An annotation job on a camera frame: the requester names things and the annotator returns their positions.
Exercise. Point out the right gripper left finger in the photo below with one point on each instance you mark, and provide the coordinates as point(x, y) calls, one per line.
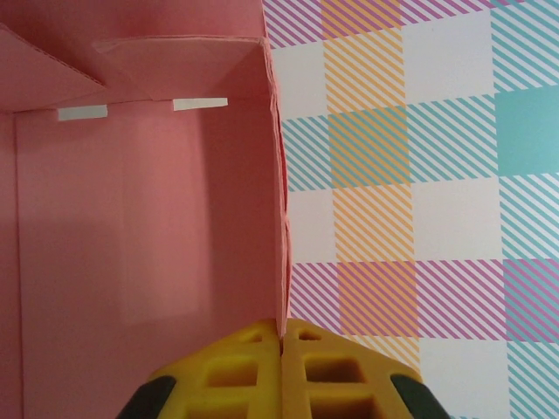
point(218, 375)

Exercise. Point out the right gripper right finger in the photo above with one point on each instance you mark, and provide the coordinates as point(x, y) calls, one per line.
point(349, 375)

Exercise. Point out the pink paper box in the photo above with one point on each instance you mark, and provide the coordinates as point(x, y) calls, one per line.
point(140, 196)

